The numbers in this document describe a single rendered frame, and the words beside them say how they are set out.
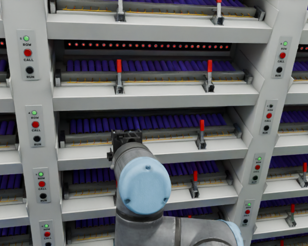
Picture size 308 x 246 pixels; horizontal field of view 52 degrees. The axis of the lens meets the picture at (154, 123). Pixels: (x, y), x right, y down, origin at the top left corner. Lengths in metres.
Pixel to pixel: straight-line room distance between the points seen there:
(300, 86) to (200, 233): 0.68
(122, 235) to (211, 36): 0.57
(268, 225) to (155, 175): 0.90
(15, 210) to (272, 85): 0.88
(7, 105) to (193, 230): 0.57
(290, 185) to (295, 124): 0.24
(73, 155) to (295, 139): 0.75
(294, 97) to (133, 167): 0.68
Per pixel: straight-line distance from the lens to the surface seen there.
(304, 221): 1.48
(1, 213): 1.10
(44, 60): 0.84
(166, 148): 0.99
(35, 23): 0.83
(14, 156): 0.98
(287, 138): 1.19
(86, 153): 0.96
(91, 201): 1.08
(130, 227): 0.59
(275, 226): 1.40
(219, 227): 0.62
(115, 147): 0.75
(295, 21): 1.01
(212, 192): 1.16
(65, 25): 0.82
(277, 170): 1.30
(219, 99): 0.96
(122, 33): 0.84
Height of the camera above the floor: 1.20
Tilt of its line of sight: 24 degrees down
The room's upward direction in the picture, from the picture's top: 4 degrees clockwise
